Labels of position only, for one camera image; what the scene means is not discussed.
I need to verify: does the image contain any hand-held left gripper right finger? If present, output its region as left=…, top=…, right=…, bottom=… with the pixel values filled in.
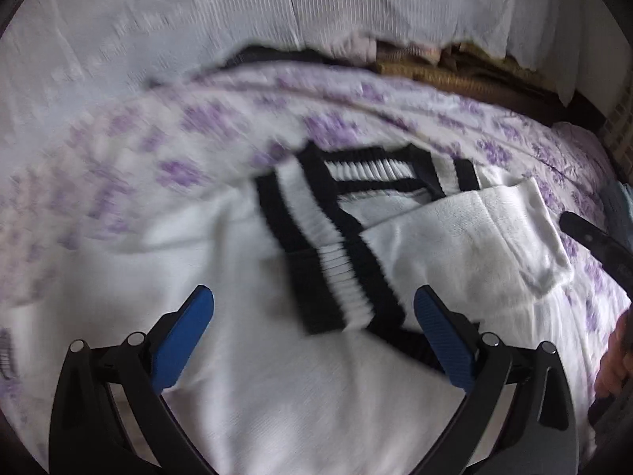
left=413, top=284, right=579, bottom=475

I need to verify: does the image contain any dark cloth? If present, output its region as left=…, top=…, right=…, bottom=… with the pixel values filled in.
left=218, top=44, right=338, bottom=74

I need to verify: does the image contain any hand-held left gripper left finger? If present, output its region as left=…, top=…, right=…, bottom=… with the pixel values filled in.
left=48, top=284, right=216, bottom=475

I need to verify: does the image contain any pale pink cloth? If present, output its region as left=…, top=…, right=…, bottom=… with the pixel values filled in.
left=328, top=34, right=381, bottom=61

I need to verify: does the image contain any brown woven pile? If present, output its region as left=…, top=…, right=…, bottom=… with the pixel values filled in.
left=375, top=41, right=569, bottom=106

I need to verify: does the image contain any white sweater with black stripes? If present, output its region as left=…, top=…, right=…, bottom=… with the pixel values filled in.
left=69, top=141, right=601, bottom=475

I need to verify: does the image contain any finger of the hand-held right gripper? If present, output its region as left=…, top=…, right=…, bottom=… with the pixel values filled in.
left=560, top=211, right=633, bottom=288

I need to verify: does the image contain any purple floral bedsheet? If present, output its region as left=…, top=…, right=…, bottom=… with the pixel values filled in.
left=0, top=66, right=633, bottom=475

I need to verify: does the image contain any white lace cover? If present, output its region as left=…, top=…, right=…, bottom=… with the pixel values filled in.
left=0, top=0, right=601, bottom=199

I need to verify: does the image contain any person's right hand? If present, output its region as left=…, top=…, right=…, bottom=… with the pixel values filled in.
left=593, top=314, right=633, bottom=399

